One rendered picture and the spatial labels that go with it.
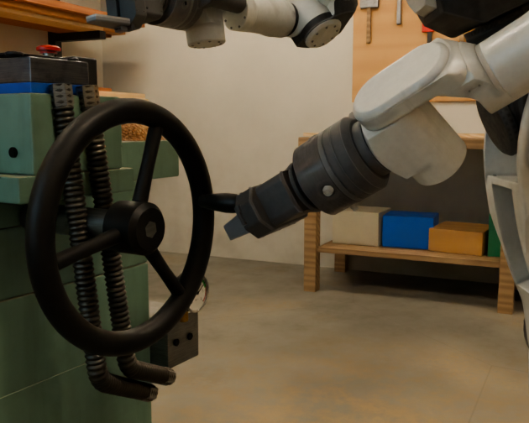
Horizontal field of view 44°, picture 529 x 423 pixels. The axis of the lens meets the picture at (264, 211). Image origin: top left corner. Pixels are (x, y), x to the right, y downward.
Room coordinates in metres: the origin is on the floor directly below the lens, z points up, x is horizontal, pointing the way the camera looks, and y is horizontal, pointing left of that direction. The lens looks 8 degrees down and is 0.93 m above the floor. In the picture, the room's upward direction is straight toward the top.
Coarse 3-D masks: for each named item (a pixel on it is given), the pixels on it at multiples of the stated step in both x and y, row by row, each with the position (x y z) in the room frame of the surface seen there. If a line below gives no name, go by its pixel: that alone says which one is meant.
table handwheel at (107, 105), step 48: (192, 144) 0.81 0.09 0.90; (48, 192) 0.62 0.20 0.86; (144, 192) 0.74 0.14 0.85; (192, 192) 0.83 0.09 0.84; (48, 240) 0.61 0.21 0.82; (96, 240) 0.68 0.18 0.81; (144, 240) 0.71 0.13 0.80; (192, 240) 0.83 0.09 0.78; (48, 288) 0.62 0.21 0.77; (192, 288) 0.80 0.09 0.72; (96, 336) 0.66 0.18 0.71; (144, 336) 0.73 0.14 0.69
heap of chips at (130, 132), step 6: (126, 126) 1.03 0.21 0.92; (132, 126) 1.03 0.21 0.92; (138, 126) 1.04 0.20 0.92; (144, 126) 1.05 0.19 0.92; (126, 132) 1.02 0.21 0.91; (132, 132) 1.02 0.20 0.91; (138, 132) 1.03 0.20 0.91; (144, 132) 1.04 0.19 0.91; (126, 138) 1.02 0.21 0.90; (132, 138) 1.02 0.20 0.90; (138, 138) 1.02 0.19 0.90; (144, 138) 1.03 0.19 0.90; (162, 138) 1.06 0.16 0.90
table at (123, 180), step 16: (128, 144) 0.98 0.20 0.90; (144, 144) 1.01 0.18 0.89; (160, 144) 1.04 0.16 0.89; (128, 160) 0.98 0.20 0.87; (160, 160) 1.04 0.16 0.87; (176, 160) 1.08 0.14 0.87; (0, 176) 0.72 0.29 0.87; (16, 176) 0.71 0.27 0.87; (32, 176) 0.72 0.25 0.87; (112, 176) 0.82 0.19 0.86; (128, 176) 0.84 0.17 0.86; (160, 176) 1.04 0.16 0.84; (0, 192) 0.72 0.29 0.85; (16, 192) 0.70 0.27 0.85; (112, 192) 0.82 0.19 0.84
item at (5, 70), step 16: (0, 64) 0.76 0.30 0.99; (16, 64) 0.75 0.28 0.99; (32, 64) 0.74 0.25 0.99; (48, 64) 0.76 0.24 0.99; (64, 64) 0.77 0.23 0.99; (80, 64) 0.80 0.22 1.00; (96, 64) 0.86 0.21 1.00; (0, 80) 0.76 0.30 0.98; (16, 80) 0.75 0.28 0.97; (32, 80) 0.74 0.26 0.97; (48, 80) 0.75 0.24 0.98; (64, 80) 0.77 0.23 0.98; (80, 80) 0.79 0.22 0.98; (96, 80) 0.85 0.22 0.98
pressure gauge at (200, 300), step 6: (180, 276) 1.01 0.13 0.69; (204, 276) 1.03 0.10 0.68; (204, 282) 1.03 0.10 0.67; (204, 288) 1.03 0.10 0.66; (204, 294) 1.03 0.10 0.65; (198, 300) 1.02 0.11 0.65; (204, 300) 1.03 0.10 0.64; (192, 306) 1.01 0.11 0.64; (198, 306) 1.02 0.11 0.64; (186, 312) 1.02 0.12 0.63; (192, 312) 1.00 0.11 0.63; (186, 318) 1.02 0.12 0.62
